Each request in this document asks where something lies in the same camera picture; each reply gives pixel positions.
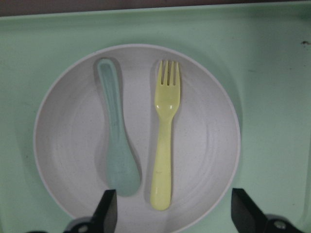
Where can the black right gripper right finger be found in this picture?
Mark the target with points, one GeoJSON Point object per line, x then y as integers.
{"type": "Point", "coordinates": [247, 217]}

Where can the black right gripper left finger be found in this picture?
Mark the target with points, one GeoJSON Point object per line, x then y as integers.
{"type": "Point", "coordinates": [103, 220]}

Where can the white round plate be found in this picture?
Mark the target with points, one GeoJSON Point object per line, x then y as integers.
{"type": "Point", "coordinates": [71, 139]}

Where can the yellow plastic fork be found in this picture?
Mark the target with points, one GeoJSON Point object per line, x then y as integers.
{"type": "Point", "coordinates": [167, 100]}

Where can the green plastic spoon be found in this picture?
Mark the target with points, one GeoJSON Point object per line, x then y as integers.
{"type": "Point", "coordinates": [121, 169]}

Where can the light green tray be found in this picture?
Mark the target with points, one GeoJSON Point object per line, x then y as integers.
{"type": "Point", "coordinates": [259, 52]}

